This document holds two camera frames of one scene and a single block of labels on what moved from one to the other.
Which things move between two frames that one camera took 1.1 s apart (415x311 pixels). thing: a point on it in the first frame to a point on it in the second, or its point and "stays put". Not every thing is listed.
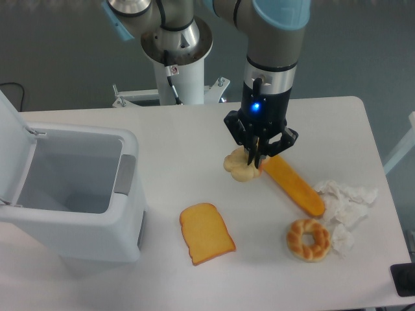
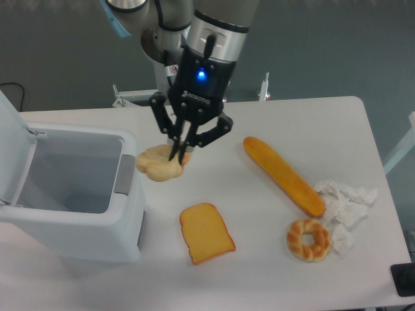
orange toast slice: [205, 232] stays put
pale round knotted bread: [237, 164] to [154, 162]
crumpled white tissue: [344, 207] stays put
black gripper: [265, 114] to [197, 91]
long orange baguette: [297, 185] stays put
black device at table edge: [403, 278] stays put
